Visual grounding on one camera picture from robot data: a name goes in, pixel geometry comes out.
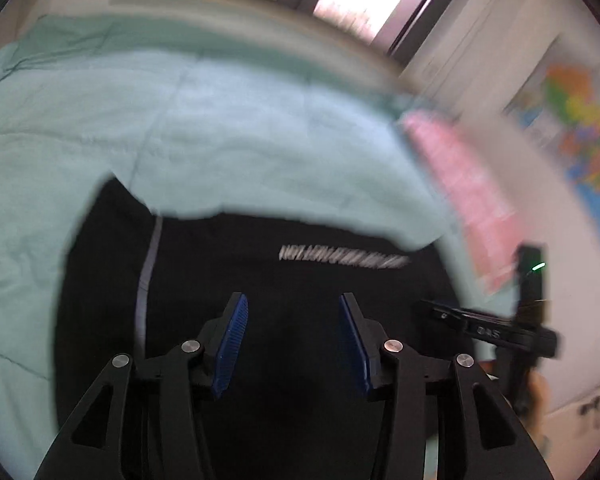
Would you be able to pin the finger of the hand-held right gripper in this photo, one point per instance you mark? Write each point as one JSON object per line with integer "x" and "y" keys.
{"x": 450, "y": 312}
{"x": 495, "y": 334}

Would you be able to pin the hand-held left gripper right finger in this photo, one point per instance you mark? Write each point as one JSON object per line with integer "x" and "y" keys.
{"x": 357, "y": 345}

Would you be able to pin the colourful wall poster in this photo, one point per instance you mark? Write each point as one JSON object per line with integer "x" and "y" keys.
{"x": 585, "y": 125}

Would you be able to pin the pink patterned cloth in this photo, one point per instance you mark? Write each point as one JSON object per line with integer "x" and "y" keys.
{"x": 460, "y": 180}

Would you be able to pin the light green bed sheet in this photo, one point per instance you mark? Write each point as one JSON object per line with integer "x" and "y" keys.
{"x": 180, "y": 135}

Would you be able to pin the black hooded jacket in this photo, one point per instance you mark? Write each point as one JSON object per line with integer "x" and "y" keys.
{"x": 280, "y": 285}

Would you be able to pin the pale bed frame edge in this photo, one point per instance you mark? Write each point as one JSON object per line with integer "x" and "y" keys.
{"x": 230, "y": 10}

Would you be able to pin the person's right hand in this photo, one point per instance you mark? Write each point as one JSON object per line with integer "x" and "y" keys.
{"x": 538, "y": 402}

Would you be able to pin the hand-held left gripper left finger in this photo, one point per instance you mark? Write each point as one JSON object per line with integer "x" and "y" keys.
{"x": 230, "y": 345}

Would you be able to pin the window with dark frame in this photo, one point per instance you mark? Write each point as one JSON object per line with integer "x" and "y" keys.
{"x": 370, "y": 0}

